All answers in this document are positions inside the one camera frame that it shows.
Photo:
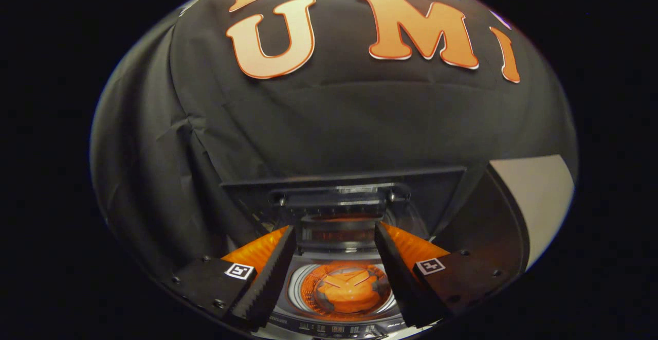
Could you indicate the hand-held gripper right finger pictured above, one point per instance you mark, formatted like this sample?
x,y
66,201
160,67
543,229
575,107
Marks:
x,y
396,273

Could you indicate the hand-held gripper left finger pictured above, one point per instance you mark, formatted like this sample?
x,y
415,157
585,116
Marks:
x,y
272,278

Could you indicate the yellow polo shirt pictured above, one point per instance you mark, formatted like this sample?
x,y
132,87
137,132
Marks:
x,y
349,291

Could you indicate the dark grey washing machine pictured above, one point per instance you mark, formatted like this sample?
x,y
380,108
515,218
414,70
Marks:
x,y
339,201

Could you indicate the black backdrop cloth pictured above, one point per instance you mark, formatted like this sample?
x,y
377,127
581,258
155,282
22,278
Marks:
x,y
334,124

